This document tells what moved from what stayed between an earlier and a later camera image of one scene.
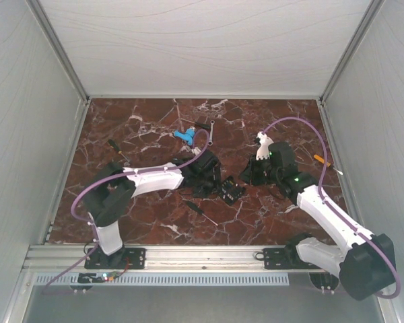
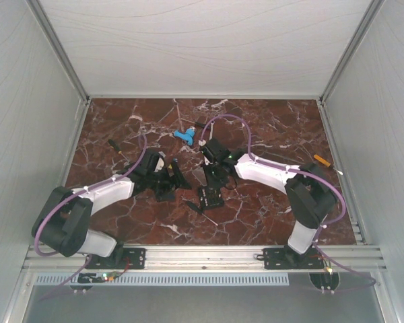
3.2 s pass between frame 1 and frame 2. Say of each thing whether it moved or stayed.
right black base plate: stayed
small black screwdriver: stayed
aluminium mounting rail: stayed
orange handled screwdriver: stayed
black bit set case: moved
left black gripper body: moved
